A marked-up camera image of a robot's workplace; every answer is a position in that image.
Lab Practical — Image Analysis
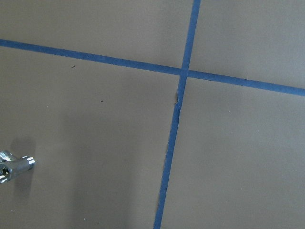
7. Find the chrome metal pipe fitting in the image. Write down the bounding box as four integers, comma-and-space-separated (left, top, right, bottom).
0, 151, 35, 184

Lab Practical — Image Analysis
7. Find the brown paper table cover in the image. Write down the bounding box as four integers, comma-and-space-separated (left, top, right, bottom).
0, 0, 305, 229

